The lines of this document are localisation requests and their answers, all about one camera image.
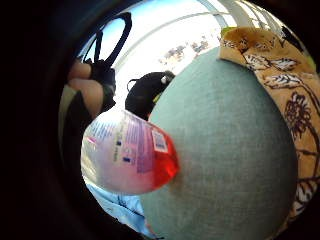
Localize white window frame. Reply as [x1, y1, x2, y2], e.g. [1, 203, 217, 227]
[114, 0, 284, 69]

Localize the person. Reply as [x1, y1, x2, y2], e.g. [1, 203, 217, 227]
[58, 60, 158, 240]

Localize black cable loop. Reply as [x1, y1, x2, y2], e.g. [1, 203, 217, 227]
[82, 12, 133, 69]

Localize clear bottle with red liquid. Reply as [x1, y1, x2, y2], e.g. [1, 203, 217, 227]
[80, 109, 181, 196]

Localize orange floral patterned cloth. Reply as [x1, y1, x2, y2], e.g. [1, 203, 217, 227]
[218, 26, 320, 224]

